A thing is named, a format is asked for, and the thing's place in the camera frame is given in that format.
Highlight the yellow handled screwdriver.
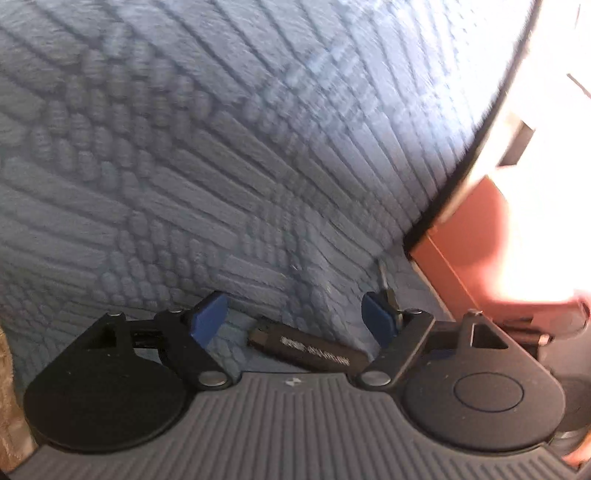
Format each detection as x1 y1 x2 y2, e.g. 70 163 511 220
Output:
377 259 399 311

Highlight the blue textured chair cover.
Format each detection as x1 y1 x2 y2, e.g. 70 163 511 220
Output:
1 1 535 385

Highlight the black lighter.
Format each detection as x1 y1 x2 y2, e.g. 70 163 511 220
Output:
247 318 370 375

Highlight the pink cardboard box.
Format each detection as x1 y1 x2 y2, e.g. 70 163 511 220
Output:
411 168 590 322

